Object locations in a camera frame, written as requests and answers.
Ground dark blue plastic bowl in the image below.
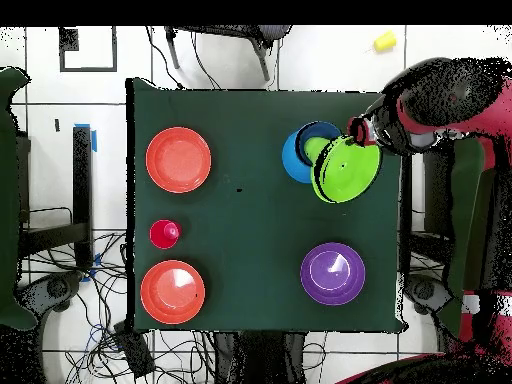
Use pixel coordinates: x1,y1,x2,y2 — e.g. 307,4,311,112
294,120,343,167

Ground light green plastic bowl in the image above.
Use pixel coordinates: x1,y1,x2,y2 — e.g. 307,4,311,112
309,134,384,204

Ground green stepped plastic cup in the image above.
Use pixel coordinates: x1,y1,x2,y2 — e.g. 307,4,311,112
302,136,331,166

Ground yellow smooth plastic cup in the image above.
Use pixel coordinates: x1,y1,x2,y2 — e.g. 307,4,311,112
372,30,398,54

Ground black metal stand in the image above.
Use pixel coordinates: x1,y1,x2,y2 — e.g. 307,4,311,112
400,151,455,265
16,125,96,273

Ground grey metal-legged chair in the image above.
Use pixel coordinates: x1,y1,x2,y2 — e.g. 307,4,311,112
164,25,293,82

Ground purple plastic bowl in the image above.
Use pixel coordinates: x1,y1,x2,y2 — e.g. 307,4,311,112
299,241,367,307

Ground dark green tablecloth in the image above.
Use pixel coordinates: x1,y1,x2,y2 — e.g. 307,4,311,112
126,76,414,334

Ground black chair base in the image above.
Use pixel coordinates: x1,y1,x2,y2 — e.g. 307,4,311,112
15,270,86,321
403,272,455,317

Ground orange plastic bowl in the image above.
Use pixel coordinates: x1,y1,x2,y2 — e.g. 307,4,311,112
145,126,212,194
140,259,207,326

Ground red plastic cup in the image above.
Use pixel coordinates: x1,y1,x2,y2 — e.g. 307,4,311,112
148,218,182,250

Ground blue tape strip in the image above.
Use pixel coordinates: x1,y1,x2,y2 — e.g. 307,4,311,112
74,122,99,154

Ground black power strip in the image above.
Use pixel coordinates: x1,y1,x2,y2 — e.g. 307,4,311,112
112,320,156,380

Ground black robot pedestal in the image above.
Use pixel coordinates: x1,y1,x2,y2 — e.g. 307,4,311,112
213,331,309,384

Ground black square frame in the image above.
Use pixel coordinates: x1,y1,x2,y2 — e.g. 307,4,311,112
58,26,119,74

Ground tangled black floor cables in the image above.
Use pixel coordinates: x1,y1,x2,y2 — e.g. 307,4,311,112
19,229,219,384

